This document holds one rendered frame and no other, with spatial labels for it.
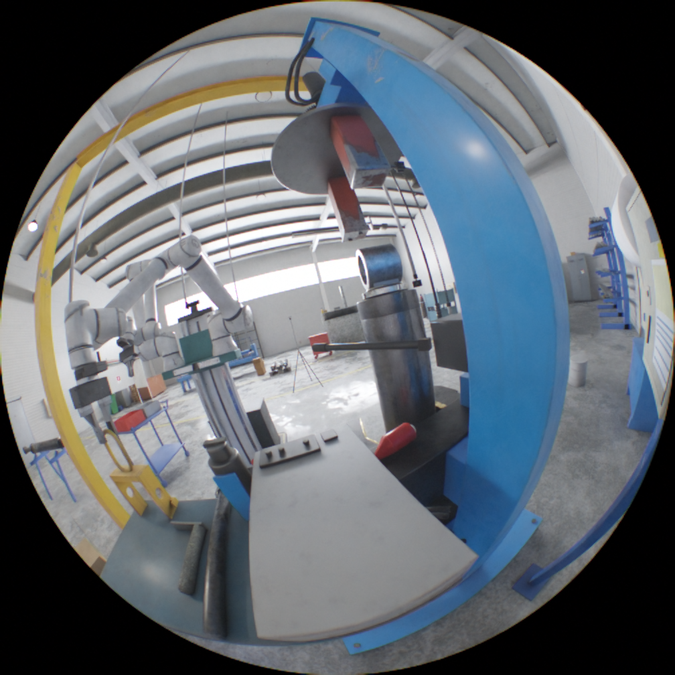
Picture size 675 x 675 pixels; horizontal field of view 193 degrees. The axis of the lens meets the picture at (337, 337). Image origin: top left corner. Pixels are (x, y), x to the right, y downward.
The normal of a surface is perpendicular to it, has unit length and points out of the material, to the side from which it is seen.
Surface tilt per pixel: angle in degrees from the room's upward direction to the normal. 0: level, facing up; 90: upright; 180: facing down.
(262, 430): 90
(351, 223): 90
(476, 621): 0
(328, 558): 0
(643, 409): 90
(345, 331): 90
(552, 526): 0
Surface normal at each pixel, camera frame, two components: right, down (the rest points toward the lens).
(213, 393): 0.25, 0.04
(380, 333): -0.62, 0.24
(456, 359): -0.92, 0.27
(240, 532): -0.25, -0.96
